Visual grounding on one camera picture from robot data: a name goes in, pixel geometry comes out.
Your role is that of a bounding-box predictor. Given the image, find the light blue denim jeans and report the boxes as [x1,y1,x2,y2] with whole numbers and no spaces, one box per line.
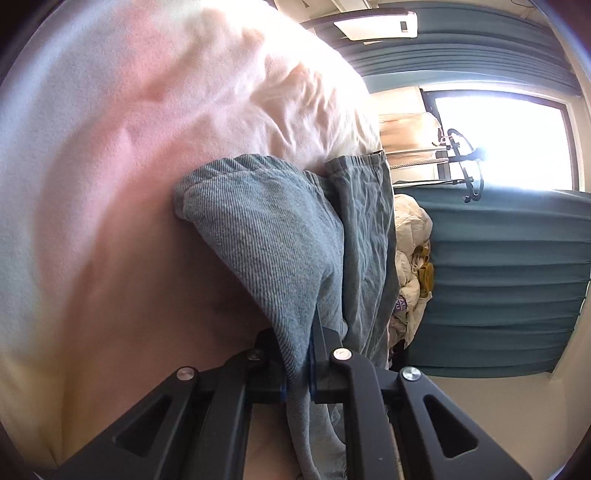
[173,152,399,479]

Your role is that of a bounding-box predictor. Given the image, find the mustard yellow garment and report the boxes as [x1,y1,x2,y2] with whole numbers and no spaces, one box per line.
[412,243,435,298]

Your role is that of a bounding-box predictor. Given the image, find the pink pastel bed sheet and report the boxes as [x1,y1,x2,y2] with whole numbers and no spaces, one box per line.
[1,1,381,469]

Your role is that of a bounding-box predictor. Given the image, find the teal curtain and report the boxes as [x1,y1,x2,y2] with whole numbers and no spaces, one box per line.
[304,1,590,378]

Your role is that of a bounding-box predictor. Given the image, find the cream puffer jacket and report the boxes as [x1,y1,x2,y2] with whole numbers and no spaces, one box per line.
[389,194,433,348]

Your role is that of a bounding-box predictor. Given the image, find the garment steamer stand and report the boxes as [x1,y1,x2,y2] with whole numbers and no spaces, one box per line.
[386,128,485,203]

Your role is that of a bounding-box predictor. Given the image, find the beige hanging garment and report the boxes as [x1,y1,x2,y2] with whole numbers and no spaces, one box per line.
[380,112,445,169]

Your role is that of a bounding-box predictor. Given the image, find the ceiling light panel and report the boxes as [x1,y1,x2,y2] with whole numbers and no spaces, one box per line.
[334,11,419,41]

